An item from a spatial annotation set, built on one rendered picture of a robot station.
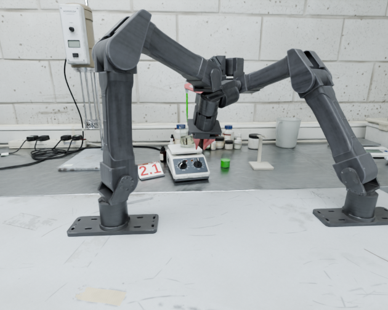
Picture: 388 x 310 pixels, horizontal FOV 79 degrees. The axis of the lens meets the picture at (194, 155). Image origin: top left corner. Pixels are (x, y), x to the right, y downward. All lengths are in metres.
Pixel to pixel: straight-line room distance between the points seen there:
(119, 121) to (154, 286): 0.32
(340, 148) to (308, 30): 0.98
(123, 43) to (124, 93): 0.09
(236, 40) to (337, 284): 1.19
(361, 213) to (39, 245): 0.73
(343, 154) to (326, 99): 0.14
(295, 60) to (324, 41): 0.88
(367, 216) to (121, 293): 0.57
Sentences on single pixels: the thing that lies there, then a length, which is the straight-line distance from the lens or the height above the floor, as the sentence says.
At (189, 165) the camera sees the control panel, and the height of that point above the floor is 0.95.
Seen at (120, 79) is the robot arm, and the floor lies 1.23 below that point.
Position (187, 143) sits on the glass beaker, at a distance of 0.90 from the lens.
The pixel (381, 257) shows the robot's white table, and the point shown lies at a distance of 0.62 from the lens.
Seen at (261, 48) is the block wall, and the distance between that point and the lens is 1.44.
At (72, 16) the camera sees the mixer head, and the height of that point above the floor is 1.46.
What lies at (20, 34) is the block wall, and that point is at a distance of 1.59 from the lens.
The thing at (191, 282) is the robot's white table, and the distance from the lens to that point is 0.46.
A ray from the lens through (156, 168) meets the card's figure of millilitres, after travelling 0.89.
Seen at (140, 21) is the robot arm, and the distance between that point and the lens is 0.52.
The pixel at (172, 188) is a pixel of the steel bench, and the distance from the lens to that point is 0.77.
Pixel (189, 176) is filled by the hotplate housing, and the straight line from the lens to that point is 0.82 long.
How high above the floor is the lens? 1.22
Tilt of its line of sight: 17 degrees down
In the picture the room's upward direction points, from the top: straight up
